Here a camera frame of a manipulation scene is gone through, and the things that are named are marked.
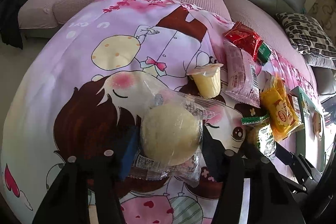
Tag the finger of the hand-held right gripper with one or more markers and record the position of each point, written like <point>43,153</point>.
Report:
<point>284,157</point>

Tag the dark clothes pile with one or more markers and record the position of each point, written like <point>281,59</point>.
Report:
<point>15,3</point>

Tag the pink snack packet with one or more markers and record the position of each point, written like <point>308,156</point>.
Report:
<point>240,74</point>

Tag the red snack packet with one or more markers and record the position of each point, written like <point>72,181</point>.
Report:
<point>242,37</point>

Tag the small green-white snack packet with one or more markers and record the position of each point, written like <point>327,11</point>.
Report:
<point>263,137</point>

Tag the yellow jelly cup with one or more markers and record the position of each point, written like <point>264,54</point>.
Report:
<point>207,82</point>

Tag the grey cushion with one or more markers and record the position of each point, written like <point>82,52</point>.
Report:
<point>320,61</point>

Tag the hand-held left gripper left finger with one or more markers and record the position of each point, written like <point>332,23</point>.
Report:
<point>128,153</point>

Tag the green snack packet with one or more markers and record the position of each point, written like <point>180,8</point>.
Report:
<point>263,53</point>

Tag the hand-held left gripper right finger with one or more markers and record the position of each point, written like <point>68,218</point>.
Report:
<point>214,155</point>

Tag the bun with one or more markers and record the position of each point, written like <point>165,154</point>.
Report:
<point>168,134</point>

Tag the teal cardboard tray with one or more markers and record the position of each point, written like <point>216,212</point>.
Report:
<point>302,98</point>

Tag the black-white patterned cushion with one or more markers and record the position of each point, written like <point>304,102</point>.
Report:
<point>307,32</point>

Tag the printed blanket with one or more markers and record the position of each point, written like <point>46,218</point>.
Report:
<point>78,56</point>

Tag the patterned curtain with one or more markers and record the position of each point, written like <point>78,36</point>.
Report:
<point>325,3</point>

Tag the yellow snack packet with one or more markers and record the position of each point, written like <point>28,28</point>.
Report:
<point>281,111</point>

